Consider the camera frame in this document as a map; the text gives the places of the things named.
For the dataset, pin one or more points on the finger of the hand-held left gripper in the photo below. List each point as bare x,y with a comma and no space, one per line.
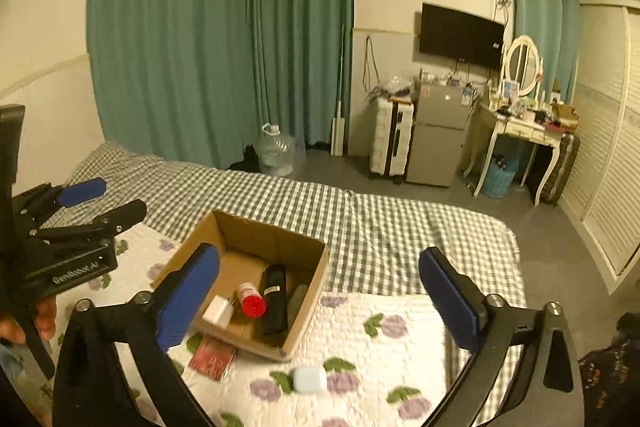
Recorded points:
82,191
112,219

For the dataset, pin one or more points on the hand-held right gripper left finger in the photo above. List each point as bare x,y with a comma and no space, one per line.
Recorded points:
186,299

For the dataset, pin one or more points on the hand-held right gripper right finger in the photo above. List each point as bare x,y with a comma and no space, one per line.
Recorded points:
450,302

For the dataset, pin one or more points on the person's left hand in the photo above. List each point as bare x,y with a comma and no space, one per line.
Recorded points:
46,316

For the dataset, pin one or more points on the white charger plug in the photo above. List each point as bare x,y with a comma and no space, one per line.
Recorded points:
216,310

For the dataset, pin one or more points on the red flat packet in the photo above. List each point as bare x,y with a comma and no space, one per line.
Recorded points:
212,359

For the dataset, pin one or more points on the red cap bottle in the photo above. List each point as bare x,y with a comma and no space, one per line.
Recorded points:
252,305

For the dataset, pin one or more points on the open cardboard box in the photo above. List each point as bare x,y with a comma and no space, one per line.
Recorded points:
240,234

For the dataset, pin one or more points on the checkered bed sheet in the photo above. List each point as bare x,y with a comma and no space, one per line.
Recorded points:
400,232

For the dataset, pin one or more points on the black cylinder bottle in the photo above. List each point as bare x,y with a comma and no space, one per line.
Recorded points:
274,302

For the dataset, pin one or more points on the floral quilt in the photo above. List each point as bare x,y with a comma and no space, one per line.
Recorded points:
380,357

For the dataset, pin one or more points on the blue plastic basket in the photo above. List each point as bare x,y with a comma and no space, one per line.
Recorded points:
500,179

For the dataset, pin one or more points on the white earbud case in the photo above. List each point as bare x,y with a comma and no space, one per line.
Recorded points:
308,380

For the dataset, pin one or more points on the grey small fridge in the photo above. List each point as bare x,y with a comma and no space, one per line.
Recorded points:
437,137

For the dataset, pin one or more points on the dark suitcase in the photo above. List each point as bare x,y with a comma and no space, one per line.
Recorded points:
557,167

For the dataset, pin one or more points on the clear water jug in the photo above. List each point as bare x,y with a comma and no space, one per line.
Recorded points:
277,152

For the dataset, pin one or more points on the green curtain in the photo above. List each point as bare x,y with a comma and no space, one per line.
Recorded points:
300,32
170,37

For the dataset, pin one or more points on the white suitcase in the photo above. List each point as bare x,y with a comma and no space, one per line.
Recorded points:
385,137

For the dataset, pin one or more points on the dark floral cloth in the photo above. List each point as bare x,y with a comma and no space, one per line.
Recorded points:
612,382

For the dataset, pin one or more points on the white dressing table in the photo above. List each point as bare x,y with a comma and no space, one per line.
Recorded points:
510,129

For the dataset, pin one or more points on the pile of cosmetics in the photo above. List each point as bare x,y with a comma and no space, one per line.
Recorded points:
525,109

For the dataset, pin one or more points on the clear plastic bag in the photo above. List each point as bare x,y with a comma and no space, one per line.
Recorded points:
395,88

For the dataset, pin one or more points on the white louvered wardrobe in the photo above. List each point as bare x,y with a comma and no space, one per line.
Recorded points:
607,147

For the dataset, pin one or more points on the white oval mirror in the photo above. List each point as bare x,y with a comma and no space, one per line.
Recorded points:
522,64

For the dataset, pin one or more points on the light blue curtain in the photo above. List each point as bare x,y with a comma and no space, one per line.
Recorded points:
542,12

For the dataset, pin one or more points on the black wall television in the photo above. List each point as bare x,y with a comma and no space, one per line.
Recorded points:
457,34

